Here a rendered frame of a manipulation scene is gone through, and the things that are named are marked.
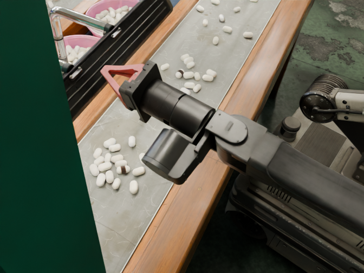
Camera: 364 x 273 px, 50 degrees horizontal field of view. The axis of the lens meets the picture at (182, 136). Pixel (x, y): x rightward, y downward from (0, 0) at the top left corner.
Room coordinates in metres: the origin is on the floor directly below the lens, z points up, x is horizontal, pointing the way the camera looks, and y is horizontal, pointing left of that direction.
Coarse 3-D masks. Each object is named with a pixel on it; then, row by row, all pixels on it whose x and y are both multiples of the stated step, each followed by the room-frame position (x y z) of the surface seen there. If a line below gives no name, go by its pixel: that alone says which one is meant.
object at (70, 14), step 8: (56, 8) 0.74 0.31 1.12; (64, 8) 0.74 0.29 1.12; (56, 16) 0.74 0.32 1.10; (64, 16) 0.73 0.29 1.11; (72, 16) 0.72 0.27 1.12; (80, 16) 0.72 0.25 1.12; (88, 16) 0.72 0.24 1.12; (56, 24) 0.74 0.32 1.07; (88, 24) 0.70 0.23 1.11; (96, 24) 0.70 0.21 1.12; (104, 24) 0.70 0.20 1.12; (56, 32) 0.74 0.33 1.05; (104, 32) 0.68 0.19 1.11; (120, 32) 0.70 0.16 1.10; (56, 40) 0.74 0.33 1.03; (56, 48) 0.74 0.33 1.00; (64, 48) 0.75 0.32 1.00; (64, 56) 0.75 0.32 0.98; (64, 64) 0.56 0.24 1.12; (72, 64) 0.56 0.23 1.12; (64, 72) 0.55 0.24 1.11; (80, 72) 0.56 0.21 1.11; (72, 80) 0.54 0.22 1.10
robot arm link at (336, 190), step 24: (240, 120) 0.37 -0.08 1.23; (216, 144) 0.34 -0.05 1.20; (240, 144) 0.33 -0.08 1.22; (264, 144) 0.33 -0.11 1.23; (288, 144) 0.34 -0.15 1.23; (240, 168) 0.33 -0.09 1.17; (264, 168) 0.30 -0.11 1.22; (288, 168) 0.30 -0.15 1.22; (312, 168) 0.30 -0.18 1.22; (288, 192) 0.28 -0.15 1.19; (312, 192) 0.27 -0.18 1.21; (336, 192) 0.27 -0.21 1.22; (360, 192) 0.28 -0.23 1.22; (336, 216) 0.25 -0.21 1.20; (360, 216) 0.25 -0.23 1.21
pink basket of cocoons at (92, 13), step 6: (102, 0) 1.33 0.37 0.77; (108, 0) 1.34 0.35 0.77; (114, 0) 1.35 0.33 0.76; (120, 0) 1.36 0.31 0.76; (126, 0) 1.36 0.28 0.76; (132, 0) 1.36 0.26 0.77; (138, 0) 1.36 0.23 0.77; (90, 6) 1.28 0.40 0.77; (96, 6) 1.30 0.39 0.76; (108, 6) 1.33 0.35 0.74; (114, 6) 1.34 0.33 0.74; (120, 6) 1.35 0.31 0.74; (90, 12) 1.26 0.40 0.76; (96, 12) 1.29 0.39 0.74; (90, 30) 1.14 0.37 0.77; (96, 36) 1.13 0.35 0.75
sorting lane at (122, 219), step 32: (224, 0) 1.48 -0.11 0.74; (192, 32) 1.23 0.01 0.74; (224, 32) 1.26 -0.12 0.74; (256, 32) 1.28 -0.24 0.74; (160, 64) 1.03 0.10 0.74; (224, 64) 1.07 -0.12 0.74; (192, 96) 0.89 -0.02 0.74; (224, 96) 0.91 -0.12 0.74; (96, 128) 0.71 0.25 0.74; (128, 128) 0.73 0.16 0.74; (160, 128) 0.74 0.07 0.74; (128, 160) 0.61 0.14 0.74; (96, 192) 0.50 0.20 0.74; (128, 192) 0.51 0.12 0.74; (160, 192) 0.52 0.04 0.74; (96, 224) 0.41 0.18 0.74; (128, 224) 0.42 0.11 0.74; (128, 256) 0.34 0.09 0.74
